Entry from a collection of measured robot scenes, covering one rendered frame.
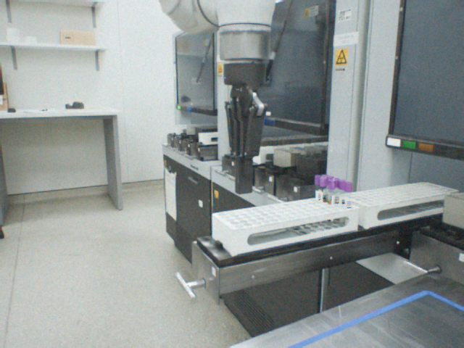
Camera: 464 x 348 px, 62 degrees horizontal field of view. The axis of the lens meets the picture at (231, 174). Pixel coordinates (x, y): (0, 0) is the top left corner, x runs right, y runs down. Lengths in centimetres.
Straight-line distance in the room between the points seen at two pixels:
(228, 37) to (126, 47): 357
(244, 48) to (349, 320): 44
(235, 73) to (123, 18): 361
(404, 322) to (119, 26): 394
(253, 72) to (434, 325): 45
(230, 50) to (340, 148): 62
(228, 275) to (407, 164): 62
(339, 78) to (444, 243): 56
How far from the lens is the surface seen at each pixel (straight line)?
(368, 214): 88
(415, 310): 60
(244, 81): 67
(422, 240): 93
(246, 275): 72
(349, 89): 117
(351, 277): 111
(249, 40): 67
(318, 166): 127
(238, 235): 70
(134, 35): 425
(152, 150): 431
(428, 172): 120
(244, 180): 73
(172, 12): 80
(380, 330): 55
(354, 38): 118
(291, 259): 76
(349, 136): 117
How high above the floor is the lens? 111
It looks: 13 degrees down
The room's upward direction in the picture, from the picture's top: straight up
